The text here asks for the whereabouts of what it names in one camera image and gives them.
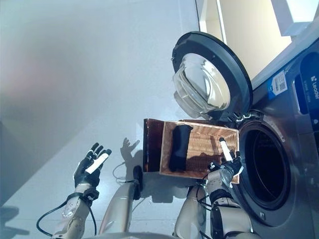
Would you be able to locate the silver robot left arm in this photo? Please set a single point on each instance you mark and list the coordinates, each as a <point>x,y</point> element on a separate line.
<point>72,214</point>

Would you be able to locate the dark brown plastic stool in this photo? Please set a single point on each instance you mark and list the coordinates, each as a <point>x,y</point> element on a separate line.
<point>152,147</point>

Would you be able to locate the grey robot torso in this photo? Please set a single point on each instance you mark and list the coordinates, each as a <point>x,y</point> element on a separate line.
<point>134,236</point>

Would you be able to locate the black cloth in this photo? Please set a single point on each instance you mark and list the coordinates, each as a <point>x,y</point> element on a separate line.
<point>179,149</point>

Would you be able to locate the rectangular wicker laundry basket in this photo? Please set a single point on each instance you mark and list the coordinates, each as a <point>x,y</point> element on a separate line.
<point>204,142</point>

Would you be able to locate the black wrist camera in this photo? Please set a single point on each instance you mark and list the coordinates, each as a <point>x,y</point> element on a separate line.
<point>214,166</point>
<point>91,194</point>

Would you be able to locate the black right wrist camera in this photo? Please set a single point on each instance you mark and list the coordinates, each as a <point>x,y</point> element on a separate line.
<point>214,166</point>

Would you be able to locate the robot left leg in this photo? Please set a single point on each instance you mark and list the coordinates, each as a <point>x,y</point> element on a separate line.
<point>119,206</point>

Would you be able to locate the dark grey washing machine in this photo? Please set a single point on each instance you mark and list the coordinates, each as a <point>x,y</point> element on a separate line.
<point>299,161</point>

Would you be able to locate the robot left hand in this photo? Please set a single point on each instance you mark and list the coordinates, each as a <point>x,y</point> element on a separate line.
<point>86,176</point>

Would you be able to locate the round glass washing machine door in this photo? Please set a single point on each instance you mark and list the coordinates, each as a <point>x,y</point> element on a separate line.
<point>236,69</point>

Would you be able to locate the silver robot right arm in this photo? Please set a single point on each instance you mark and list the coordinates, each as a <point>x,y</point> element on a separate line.
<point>229,214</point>

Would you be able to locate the blue white energy label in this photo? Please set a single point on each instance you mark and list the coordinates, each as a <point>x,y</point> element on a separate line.
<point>278,85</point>

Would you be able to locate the robot right leg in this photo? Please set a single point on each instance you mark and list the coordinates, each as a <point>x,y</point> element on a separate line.
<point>189,214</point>

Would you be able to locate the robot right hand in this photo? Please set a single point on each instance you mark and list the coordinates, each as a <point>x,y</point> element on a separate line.
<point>234,165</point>

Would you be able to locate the robot leg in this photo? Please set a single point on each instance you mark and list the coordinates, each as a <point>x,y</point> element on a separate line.
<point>189,214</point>
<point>119,206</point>

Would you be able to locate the white counter cabinet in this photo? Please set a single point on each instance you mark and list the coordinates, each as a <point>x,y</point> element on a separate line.
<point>261,37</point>

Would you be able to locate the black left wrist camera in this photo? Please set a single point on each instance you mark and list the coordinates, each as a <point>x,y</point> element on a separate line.
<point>91,194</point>

